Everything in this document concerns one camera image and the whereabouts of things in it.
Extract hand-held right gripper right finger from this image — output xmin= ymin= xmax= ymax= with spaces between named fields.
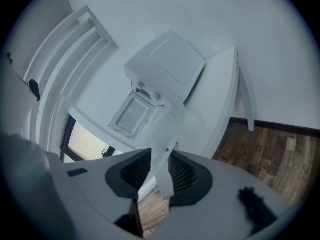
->
xmin=146 ymin=150 xmax=298 ymax=240

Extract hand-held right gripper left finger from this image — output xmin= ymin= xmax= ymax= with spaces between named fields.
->
xmin=49 ymin=147 xmax=153 ymax=240

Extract clear glass turntable plate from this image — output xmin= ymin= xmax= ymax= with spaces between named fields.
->
xmin=140 ymin=104 xmax=209 ymax=165

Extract white microwave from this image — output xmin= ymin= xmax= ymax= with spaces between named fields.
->
xmin=108 ymin=28 xmax=207 ymax=141

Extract black framed window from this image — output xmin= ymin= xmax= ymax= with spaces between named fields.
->
xmin=59 ymin=115 xmax=116 ymax=164

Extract dark wooden skirting board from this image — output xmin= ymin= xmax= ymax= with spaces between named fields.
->
xmin=229 ymin=117 xmax=320 ymax=139

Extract white table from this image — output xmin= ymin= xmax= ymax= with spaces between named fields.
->
xmin=64 ymin=46 xmax=256 ymax=200

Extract black wall-mounted device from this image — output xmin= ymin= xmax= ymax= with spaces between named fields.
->
xmin=28 ymin=78 xmax=41 ymax=102

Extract white moulded wall frame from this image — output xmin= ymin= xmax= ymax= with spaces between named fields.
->
xmin=23 ymin=4 xmax=121 ymax=157

